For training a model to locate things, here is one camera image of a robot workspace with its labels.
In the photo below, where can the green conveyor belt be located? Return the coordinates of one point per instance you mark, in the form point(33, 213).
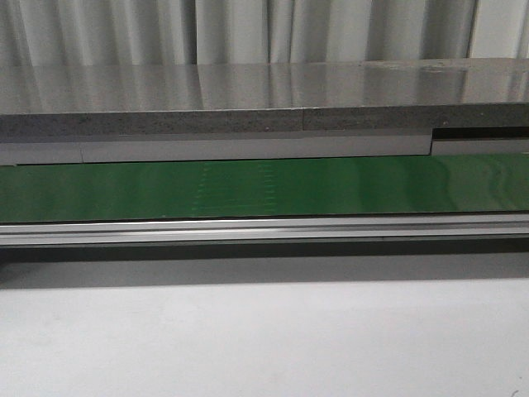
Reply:
point(264, 188)

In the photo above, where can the aluminium conveyor side rail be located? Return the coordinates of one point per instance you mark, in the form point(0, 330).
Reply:
point(265, 229)

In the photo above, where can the grey stone countertop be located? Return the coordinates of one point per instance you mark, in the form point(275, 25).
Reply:
point(96, 114)

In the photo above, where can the white pleated curtain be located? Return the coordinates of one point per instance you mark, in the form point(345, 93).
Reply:
point(236, 32)

